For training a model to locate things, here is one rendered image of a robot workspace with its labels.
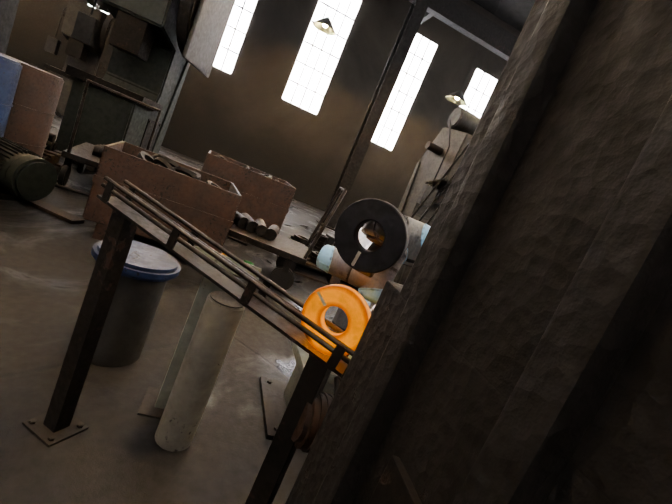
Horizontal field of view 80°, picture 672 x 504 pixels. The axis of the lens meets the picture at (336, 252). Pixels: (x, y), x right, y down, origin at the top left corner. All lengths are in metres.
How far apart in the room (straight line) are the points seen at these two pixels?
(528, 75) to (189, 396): 1.22
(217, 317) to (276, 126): 11.51
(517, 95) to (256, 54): 12.41
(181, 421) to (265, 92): 11.68
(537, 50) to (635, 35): 0.09
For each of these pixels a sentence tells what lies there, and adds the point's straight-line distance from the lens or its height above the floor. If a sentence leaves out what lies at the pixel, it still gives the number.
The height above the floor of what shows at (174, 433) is 0.07.
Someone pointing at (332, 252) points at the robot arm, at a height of 0.80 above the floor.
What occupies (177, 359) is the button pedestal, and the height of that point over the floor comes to 0.21.
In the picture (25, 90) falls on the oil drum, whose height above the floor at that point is 0.70.
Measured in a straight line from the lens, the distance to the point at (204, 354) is 1.31.
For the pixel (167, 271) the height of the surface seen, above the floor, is 0.42.
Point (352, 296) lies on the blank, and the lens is 0.85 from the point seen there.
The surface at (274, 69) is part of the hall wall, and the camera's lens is 12.77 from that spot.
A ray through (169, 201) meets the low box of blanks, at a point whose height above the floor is 0.41.
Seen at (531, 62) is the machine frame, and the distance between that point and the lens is 0.50.
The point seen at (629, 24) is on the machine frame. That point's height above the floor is 1.20.
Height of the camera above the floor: 0.98
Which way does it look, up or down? 9 degrees down
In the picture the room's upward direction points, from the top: 23 degrees clockwise
